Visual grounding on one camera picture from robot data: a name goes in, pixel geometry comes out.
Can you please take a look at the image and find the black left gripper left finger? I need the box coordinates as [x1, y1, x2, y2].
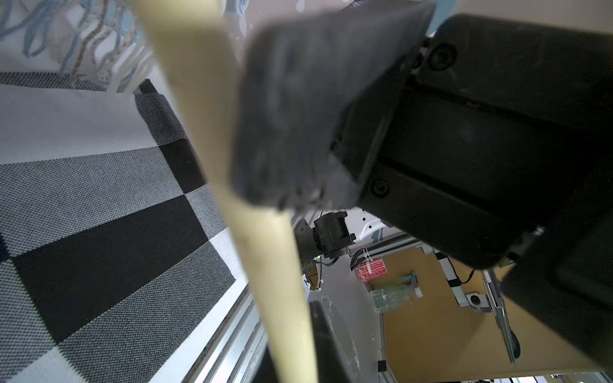
[231, 1, 436, 209]

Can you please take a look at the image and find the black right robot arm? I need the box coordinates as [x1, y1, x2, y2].
[294, 211, 356, 271]

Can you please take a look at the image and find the blue beige plaid scarf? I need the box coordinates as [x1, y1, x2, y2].
[1, 1, 154, 94]

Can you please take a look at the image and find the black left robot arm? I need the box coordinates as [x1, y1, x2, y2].
[231, 1, 612, 370]

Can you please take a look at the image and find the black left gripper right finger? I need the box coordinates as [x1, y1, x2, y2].
[251, 302, 352, 383]

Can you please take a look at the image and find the black grey checked scarf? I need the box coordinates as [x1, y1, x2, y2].
[1, 72, 245, 382]

